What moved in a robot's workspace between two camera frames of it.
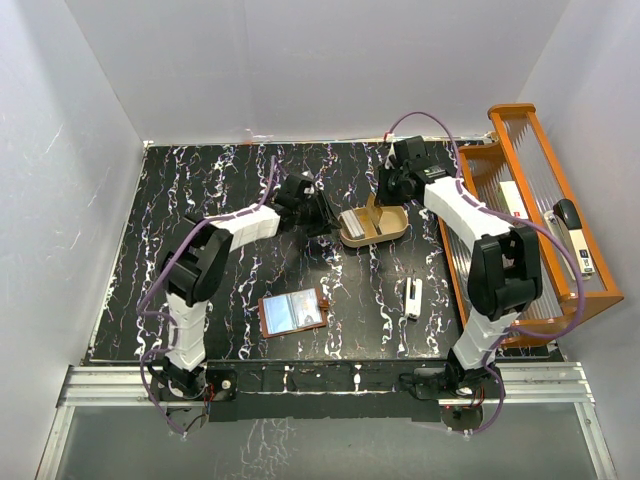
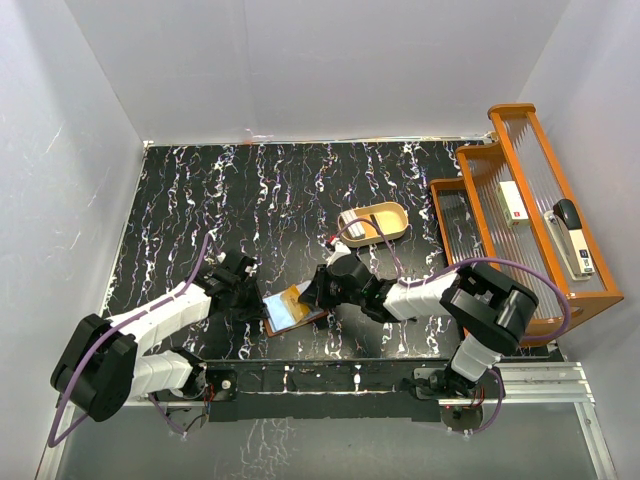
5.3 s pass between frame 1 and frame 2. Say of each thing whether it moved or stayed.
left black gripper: moved
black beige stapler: stayed
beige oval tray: stayed
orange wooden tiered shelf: stayed
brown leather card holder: moved
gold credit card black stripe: moved
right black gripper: moved
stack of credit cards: stayed
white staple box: stayed
